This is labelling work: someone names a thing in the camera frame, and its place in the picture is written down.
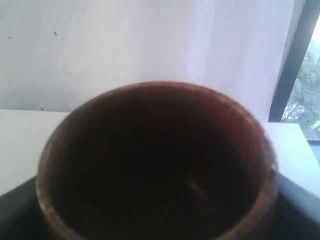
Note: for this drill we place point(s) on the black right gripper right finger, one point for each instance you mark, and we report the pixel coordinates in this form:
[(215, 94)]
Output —
[(296, 213)]

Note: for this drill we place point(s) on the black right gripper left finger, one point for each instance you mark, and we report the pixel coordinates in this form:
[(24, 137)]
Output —
[(20, 214)]

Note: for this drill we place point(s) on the brown wooden bowl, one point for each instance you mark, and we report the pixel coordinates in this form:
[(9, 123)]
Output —
[(158, 160)]

